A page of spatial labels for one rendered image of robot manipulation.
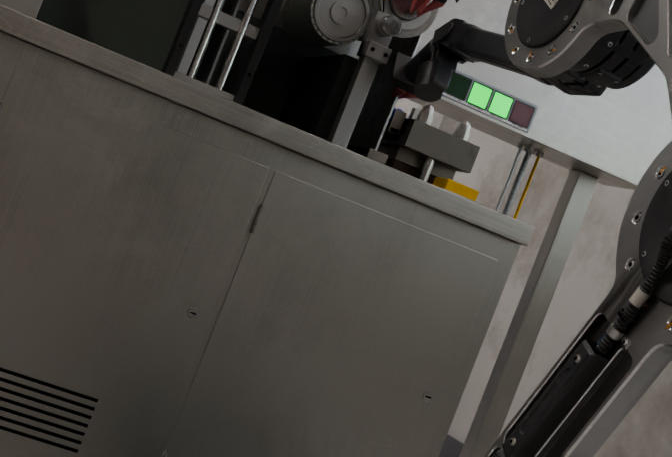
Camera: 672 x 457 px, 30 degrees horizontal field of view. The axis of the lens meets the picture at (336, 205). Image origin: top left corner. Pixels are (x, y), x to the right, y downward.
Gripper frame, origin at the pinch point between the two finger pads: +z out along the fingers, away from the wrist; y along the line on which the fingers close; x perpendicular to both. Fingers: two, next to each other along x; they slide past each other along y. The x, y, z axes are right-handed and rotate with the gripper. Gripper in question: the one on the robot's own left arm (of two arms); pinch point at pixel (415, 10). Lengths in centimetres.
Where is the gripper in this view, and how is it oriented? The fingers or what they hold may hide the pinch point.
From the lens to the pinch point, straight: 261.1
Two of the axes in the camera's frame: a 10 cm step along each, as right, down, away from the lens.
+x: 0.1, -7.3, 6.8
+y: 8.8, 3.2, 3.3
